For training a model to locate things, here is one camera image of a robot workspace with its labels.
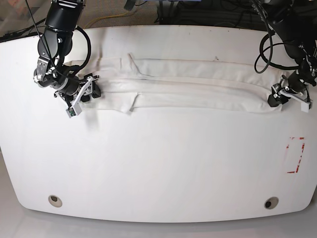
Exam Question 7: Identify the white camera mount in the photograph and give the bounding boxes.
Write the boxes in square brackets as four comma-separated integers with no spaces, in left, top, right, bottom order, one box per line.
[54,73,102,118]
[276,75,313,113]

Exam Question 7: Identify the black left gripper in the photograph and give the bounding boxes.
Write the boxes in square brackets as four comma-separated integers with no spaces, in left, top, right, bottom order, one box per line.
[267,57,317,107]

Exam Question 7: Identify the right table grommet hole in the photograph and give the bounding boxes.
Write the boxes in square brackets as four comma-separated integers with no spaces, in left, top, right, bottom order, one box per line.
[264,197,279,210]

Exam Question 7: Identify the left table grommet hole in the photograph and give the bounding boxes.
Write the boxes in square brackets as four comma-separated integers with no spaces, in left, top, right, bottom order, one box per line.
[48,195,62,208]

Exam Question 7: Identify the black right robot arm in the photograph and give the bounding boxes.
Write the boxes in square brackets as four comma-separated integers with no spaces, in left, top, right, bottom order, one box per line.
[34,0,92,105]

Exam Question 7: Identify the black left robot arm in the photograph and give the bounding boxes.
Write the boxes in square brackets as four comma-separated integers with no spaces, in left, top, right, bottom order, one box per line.
[251,0,317,112]

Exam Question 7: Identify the yellow cable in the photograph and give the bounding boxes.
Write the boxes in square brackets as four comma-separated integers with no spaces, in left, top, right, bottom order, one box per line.
[85,8,142,30]

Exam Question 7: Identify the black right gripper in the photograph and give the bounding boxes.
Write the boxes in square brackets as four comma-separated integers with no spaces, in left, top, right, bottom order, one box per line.
[33,57,101,102]

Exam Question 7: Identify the red tape rectangle marker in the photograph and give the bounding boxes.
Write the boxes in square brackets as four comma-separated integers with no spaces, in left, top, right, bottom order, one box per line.
[284,137,305,174]

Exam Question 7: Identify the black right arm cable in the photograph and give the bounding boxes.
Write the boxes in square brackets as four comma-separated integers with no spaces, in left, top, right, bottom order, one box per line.
[26,0,92,77]

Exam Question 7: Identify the white printed T-shirt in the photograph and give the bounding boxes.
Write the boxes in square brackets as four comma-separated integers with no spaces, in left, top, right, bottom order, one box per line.
[78,54,285,113]

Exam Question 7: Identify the table grommet hole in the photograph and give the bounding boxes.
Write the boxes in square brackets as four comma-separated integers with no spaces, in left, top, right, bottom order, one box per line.
[264,197,279,210]
[48,195,62,208]

